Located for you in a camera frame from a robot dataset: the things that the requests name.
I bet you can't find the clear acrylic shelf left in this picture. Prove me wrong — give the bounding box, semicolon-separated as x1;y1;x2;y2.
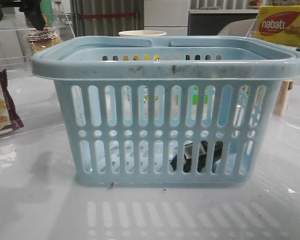
0;13;75;78

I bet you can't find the black tissue pack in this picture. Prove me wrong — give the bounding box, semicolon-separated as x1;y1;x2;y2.
170;140;223;173

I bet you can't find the white cabinet background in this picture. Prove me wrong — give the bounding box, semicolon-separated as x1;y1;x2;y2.
143;0;190;36

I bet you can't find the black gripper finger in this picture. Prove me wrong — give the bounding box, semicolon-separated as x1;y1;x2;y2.
19;0;46;31

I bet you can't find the light blue plastic basket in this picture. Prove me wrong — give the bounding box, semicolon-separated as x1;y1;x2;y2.
31;36;300;186

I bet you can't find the white paper cup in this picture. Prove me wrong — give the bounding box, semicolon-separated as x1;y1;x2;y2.
118;30;167;37

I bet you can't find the green yellow cartoon package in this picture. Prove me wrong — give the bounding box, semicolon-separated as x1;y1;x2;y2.
40;0;55;28

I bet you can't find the beige carton box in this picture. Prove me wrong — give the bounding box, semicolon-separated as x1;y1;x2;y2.
273;79;294;116

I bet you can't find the packaged bread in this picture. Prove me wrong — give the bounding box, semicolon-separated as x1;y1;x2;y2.
27;27;62;53

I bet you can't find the brown cracker snack bag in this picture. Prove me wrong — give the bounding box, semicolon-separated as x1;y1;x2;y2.
0;69;24;136

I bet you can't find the clear acrylic stand right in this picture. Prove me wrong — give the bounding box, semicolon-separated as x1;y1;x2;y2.
247;19;300;52

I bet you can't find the yellow nabati wafer box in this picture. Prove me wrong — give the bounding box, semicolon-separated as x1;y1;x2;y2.
252;5;300;48

